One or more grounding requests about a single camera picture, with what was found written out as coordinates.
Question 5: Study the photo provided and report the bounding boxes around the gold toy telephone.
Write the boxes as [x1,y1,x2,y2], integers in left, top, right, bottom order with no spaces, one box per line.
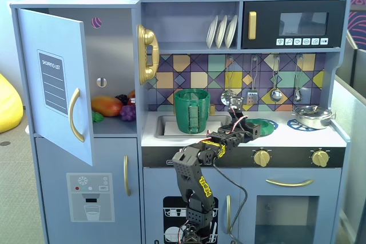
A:
[136,24,160,86]

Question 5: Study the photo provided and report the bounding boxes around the gold stove knob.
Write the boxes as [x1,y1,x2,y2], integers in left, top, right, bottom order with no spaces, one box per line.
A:
[311,149,330,168]
[253,149,271,168]

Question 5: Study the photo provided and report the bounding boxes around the toy mango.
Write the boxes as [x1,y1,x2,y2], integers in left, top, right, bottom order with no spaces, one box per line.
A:
[91,95,124,118]

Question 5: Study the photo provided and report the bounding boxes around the gold dishwasher door handle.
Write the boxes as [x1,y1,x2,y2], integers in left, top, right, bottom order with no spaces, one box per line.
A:
[226,195,232,235]

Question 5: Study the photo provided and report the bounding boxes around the dark office partition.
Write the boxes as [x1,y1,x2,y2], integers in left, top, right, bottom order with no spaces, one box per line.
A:
[339,29,366,91]

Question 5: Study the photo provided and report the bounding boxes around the steel ladle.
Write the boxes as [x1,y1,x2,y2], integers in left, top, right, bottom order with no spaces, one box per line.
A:
[269,55,284,103]

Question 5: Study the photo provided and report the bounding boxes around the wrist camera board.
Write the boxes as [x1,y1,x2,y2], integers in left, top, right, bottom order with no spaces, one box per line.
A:
[229,97,245,111]

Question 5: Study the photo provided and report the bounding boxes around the blue toy kitchen unit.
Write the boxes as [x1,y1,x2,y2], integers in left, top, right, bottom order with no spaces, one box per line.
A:
[10,0,352,244]

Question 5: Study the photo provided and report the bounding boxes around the white toy plate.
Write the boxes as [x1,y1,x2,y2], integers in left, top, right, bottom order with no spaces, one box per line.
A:
[224,14,238,49]
[214,15,228,49]
[206,15,219,49]

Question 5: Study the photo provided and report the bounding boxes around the gold oven door handle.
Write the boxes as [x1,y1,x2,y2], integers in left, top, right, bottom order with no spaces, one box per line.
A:
[265,178,315,188]

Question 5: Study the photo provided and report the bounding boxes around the steel slotted spatula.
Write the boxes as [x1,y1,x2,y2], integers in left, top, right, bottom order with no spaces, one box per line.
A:
[246,55,258,105]

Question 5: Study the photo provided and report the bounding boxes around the purple toy grapes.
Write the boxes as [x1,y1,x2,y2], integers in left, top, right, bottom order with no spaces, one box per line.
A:
[120,104,137,122]

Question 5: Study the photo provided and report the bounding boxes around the steel pot lid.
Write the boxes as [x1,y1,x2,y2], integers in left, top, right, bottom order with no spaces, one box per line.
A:
[294,105,333,118]

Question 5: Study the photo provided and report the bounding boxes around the black toy microwave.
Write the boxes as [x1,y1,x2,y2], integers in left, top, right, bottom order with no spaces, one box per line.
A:
[241,0,347,50]

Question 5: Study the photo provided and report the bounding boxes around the dark toy blackberry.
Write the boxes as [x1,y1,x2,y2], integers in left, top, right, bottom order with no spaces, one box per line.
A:
[114,93,130,106]

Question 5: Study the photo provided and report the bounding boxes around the gold fridge door handle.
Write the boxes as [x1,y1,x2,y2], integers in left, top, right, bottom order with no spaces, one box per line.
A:
[69,87,86,143]

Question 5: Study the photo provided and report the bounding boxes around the blue freezer door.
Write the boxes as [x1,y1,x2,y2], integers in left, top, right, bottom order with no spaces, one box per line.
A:
[34,137,141,244]

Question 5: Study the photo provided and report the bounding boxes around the steel skimmer spoon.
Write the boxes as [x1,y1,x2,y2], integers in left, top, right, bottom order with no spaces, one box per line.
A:
[220,56,238,106]

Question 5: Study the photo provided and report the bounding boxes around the steel serving spoon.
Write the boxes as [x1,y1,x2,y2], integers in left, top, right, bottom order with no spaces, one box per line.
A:
[293,54,304,102]

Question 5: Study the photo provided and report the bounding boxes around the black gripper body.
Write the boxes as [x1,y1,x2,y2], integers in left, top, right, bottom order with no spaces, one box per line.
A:
[209,123,250,153]

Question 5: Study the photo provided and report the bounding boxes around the gold microwave handle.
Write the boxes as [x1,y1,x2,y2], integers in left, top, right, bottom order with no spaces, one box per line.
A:
[248,11,257,41]

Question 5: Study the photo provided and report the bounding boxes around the blue oven door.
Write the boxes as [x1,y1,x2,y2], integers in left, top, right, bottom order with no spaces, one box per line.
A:
[241,167,343,244]

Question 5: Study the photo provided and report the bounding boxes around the grey toy sink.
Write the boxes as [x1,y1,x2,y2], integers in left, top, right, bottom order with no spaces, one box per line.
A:
[154,114,236,139]

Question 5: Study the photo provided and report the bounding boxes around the gold freezer door handle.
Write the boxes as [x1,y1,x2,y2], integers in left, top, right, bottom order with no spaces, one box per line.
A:
[123,155,132,197]

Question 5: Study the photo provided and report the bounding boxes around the blue fridge door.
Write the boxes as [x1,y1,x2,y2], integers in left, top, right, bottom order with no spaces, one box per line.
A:
[17,8,94,167]

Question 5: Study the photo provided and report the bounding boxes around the white office partition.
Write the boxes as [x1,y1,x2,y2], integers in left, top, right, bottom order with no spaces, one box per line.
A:
[331,79,366,244]

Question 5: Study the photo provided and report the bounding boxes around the blue dishwasher door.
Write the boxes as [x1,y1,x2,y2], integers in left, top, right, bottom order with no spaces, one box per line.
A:
[142,167,242,244]

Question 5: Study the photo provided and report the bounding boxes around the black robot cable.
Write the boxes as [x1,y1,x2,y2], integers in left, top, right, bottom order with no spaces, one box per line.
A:
[212,161,249,243]

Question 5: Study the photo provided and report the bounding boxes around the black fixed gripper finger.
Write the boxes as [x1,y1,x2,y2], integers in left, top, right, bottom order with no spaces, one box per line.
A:
[247,122,262,140]

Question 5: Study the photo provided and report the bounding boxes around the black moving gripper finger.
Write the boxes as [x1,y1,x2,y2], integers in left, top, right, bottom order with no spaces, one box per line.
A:
[237,120,254,131]

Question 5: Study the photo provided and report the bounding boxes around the steel cooking pot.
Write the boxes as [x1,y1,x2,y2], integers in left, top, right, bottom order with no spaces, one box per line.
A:
[291,106,336,130]

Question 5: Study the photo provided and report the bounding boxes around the green ribbed container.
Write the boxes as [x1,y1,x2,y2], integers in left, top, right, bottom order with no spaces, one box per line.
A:
[173,88,212,135]

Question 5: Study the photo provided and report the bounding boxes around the yellow beanbag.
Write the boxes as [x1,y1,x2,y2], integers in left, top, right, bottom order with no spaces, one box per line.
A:
[0,73,24,134]

